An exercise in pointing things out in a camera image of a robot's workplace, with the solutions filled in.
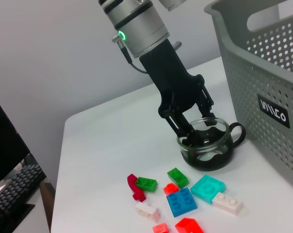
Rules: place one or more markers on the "teal square building brick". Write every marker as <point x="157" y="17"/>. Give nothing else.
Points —
<point x="207" y="189"/>

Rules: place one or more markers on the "green building brick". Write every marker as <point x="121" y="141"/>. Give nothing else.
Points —
<point x="177" y="177"/>
<point x="146" y="185"/>

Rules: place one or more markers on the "blue square building brick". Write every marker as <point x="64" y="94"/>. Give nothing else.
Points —
<point x="181" y="202"/>

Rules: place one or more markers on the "white building brick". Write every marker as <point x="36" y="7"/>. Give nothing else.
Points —
<point x="227" y="202"/>
<point x="147" y="211"/>

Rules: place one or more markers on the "dark red curved brick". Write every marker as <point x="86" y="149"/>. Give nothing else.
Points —
<point x="131" y="182"/>

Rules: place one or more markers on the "grey perforated storage basket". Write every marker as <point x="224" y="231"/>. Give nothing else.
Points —
<point x="258" y="85"/>

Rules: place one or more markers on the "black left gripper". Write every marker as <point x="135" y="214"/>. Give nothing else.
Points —
<point x="170" y="80"/>

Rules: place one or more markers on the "black computer keyboard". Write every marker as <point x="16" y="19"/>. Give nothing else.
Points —
<point x="17" y="187"/>

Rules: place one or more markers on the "glass teacup black sleeve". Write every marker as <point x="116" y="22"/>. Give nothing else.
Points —
<point x="209" y="162"/>

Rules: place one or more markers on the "silver left gripper bolt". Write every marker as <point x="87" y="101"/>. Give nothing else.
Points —
<point x="177" y="44"/>

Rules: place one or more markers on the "small orange sloped brick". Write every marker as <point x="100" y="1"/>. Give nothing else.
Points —
<point x="159" y="228"/>

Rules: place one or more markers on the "black monitor stand base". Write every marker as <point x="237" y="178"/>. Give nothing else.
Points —
<point x="17" y="216"/>

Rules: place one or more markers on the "large orange sloped brick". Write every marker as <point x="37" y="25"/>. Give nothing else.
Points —
<point x="188" y="225"/>

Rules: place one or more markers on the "black computer monitor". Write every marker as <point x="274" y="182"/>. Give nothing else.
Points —
<point x="5" y="145"/>

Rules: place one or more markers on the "small orange square brick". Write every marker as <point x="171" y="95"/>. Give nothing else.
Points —
<point x="170" y="189"/>

